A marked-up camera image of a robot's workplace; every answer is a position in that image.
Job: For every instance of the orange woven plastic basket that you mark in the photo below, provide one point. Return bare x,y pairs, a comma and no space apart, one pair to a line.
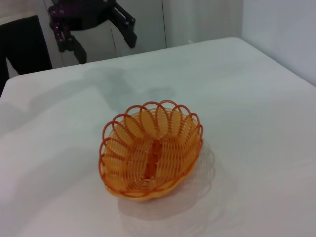
148,153

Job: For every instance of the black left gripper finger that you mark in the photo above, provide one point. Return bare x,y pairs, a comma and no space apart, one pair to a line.
67,42
128,29

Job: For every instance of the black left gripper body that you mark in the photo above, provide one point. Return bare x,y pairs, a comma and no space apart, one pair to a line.
81,12

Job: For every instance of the black robot torso panel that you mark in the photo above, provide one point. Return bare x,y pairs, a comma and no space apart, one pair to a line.
22,44

